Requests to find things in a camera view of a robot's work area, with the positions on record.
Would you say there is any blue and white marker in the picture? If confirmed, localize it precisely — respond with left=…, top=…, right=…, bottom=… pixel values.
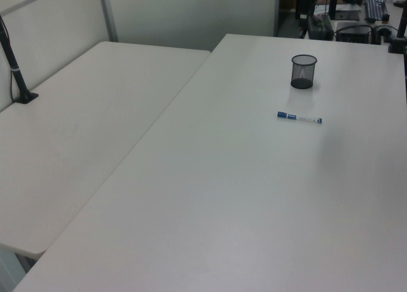
left=276, top=111, right=325, bottom=125

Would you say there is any black mesh pen cup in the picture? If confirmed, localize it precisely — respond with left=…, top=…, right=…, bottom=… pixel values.
left=289, top=53, right=319, bottom=90

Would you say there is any black device with green light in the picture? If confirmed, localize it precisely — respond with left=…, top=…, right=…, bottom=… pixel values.
left=306, top=14, right=334, bottom=40

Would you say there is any black office chair back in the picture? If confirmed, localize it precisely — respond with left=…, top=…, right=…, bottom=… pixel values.
left=294, top=0, right=320, bottom=20

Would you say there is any black box case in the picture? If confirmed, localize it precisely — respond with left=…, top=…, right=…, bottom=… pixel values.
left=336, top=21, right=373, bottom=44

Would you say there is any black computer keyboard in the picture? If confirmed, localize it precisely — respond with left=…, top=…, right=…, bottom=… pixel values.
left=363, top=0, right=388, bottom=23

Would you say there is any grey metal partition post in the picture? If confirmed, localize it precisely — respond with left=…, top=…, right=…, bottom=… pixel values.
left=98, top=0, right=120, bottom=43

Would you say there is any black cable on pole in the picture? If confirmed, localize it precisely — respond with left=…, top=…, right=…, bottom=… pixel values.
left=0, top=17, right=17, bottom=102

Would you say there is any black camera stand pole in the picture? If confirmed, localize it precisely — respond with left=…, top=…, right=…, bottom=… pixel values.
left=0, top=14, right=39, bottom=105

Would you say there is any black clamp camera mount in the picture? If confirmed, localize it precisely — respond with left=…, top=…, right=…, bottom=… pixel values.
left=387, top=11, right=407, bottom=55

